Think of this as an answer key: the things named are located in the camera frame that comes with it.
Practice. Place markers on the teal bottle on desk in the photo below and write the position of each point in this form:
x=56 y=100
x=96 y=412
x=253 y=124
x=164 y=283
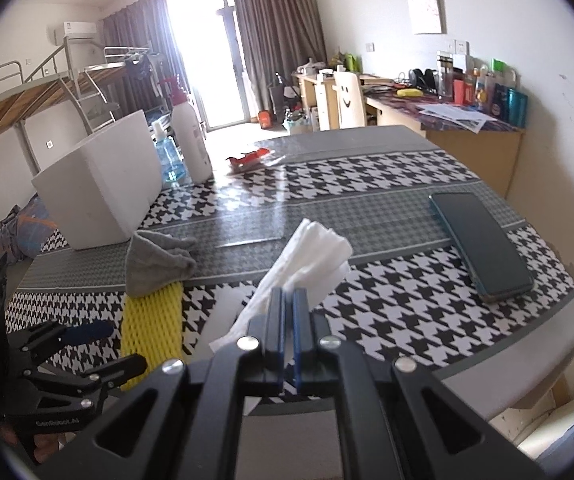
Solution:
x=517 y=104

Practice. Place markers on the white foam box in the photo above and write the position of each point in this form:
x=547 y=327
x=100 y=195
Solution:
x=100 y=191

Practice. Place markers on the brown curtain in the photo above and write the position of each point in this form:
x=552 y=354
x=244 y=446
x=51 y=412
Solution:
x=145 y=28
x=277 y=36

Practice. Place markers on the dark green smartphone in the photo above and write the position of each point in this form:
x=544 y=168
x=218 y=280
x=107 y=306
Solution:
x=497 y=270

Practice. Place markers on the red snack packet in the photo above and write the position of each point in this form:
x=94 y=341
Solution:
x=248 y=160

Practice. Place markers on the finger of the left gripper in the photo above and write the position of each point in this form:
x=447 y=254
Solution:
x=99 y=379
x=52 y=336

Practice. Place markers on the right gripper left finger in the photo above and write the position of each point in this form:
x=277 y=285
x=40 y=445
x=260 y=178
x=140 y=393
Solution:
x=183 y=420

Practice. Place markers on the white tissue paper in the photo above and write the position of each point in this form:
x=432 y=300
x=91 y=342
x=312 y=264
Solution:
x=315 y=258

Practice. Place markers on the smiley wooden chair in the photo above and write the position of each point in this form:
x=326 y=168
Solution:
x=351 y=105

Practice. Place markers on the left hand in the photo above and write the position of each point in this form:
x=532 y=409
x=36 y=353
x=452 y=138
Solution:
x=43 y=447

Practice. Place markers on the white pump lotion bottle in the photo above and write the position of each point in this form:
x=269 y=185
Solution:
x=188 y=133

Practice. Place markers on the papers on desk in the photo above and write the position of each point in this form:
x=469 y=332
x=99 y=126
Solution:
x=471 y=120

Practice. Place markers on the metal bunk bed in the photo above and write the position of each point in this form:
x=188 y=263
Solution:
x=57 y=80

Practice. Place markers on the blue plaid quilt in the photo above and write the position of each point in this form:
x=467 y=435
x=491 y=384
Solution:
x=24 y=230

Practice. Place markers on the grey sock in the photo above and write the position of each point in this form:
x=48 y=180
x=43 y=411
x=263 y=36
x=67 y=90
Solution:
x=155 y=260

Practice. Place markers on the yellow object on desk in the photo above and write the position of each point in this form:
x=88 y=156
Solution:
x=409 y=93

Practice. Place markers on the yellow foam net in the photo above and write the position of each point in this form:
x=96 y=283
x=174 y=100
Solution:
x=152 y=326

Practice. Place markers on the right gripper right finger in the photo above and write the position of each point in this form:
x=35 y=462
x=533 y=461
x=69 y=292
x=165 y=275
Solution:
x=396 y=420

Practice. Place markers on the brown right curtain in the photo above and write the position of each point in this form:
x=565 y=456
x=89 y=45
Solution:
x=277 y=36

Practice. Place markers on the wall air conditioner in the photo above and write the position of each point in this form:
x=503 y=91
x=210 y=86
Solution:
x=75 y=31

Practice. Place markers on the wooden desk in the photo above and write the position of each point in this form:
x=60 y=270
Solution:
x=492 y=153

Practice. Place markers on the white foam sheet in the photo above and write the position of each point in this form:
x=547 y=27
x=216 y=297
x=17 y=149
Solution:
x=209 y=312

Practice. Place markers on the brown left curtain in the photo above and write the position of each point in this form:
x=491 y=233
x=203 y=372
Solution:
x=145 y=28

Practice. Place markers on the balcony glass door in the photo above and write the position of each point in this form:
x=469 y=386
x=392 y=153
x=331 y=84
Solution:
x=206 y=33

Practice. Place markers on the blue sanitizer bottle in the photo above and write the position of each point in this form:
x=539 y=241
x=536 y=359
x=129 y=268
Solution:
x=172 y=167

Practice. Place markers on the cartoon wall picture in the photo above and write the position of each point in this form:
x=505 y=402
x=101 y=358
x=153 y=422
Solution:
x=426 y=17

